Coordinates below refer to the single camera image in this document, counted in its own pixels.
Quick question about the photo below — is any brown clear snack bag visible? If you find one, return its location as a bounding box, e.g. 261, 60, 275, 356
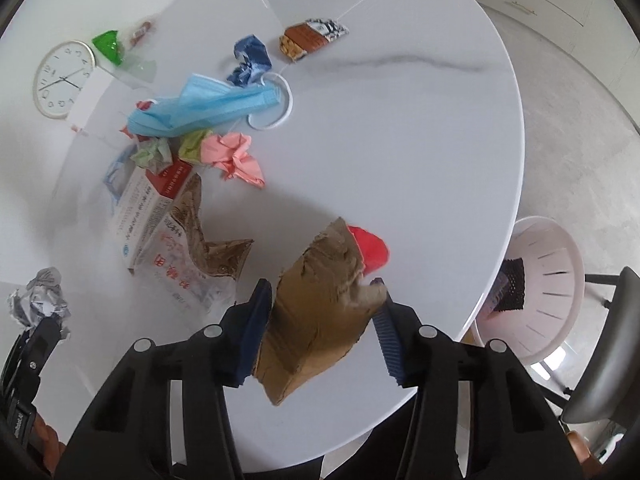
134, 174, 254, 312

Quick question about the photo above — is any green plastic wrapper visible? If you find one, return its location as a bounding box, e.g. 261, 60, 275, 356
92, 29, 125, 66

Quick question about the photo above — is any brown chocolate wrapper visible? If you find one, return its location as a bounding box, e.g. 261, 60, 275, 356
279, 18, 349, 62

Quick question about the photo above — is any white red medicine box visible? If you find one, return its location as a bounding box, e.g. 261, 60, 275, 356
108, 159, 193, 272

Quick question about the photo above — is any red snack wrapper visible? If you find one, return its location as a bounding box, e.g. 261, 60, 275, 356
347, 226, 390, 278

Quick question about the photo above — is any pink paper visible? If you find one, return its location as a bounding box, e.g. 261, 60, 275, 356
200, 132, 266, 188

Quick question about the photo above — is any blue surgical face mask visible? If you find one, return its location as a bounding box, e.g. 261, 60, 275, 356
126, 73, 294, 139

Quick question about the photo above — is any red white small wrapper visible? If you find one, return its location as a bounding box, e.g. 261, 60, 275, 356
127, 18, 155, 48

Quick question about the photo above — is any brown cardboard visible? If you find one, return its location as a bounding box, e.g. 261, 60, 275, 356
253, 218, 387, 406

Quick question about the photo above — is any grey foil paper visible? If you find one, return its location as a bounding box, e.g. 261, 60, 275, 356
8, 266, 70, 340

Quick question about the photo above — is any blue white snack wrapper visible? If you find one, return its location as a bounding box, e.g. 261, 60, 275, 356
103, 144, 136, 203

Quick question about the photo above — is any dark blue wrapper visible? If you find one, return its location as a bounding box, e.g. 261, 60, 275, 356
227, 35, 272, 87

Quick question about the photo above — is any grey office chair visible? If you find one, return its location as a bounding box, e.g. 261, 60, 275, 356
562, 266, 640, 429

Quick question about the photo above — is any white round wall clock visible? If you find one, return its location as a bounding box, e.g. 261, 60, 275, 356
32, 40, 96, 119

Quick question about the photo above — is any yellow crumpled paper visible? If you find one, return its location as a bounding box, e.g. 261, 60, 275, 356
178, 129, 213, 165

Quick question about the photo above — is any green paper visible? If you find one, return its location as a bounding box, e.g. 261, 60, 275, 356
130, 138, 172, 174

